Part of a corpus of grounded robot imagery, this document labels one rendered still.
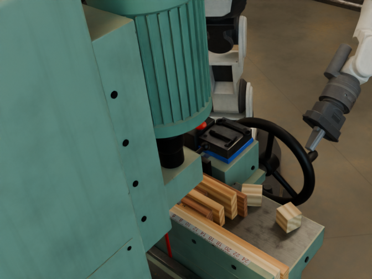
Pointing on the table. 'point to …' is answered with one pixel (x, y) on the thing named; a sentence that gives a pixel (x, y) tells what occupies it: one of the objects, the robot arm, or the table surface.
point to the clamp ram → (206, 164)
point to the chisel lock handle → (203, 148)
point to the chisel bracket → (182, 177)
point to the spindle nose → (171, 151)
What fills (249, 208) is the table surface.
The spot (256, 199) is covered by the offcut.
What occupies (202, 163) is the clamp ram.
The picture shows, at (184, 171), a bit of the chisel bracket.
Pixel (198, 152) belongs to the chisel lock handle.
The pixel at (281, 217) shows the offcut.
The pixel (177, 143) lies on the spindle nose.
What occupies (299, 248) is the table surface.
